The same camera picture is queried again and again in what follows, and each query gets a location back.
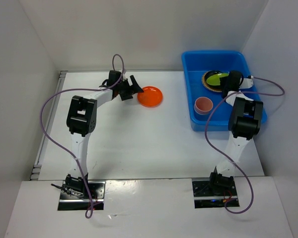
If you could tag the orange plastic plate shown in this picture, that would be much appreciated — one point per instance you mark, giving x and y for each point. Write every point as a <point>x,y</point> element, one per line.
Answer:
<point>150,97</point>

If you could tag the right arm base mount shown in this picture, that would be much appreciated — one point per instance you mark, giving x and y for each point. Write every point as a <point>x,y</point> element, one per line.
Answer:
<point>206,196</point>

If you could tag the brown woven bamboo tray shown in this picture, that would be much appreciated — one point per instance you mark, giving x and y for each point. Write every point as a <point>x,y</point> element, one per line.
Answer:
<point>208,87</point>

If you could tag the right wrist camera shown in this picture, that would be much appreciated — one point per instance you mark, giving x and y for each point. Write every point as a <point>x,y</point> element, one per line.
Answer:
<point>246,82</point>

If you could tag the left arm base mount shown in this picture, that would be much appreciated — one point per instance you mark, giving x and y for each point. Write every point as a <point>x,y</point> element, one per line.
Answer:
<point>71,200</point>

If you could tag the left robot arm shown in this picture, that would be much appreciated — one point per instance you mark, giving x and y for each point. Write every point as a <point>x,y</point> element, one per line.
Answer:
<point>81,121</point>

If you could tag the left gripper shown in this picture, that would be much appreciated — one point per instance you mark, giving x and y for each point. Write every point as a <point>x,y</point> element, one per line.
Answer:
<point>134,88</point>

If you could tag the green plastic plate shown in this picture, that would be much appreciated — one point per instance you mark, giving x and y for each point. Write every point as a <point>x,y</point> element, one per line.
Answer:
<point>215,79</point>

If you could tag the pink plastic cup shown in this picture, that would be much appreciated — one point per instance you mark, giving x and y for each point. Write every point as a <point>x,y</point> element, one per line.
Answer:
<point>203,101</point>

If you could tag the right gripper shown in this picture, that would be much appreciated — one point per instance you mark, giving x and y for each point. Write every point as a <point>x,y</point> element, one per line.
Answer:
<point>223,80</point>

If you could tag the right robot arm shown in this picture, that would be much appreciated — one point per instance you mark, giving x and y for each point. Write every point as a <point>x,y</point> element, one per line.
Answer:
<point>244,123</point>

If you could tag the black plastic plate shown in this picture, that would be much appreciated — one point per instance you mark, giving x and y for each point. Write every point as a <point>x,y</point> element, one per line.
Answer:
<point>209,73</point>

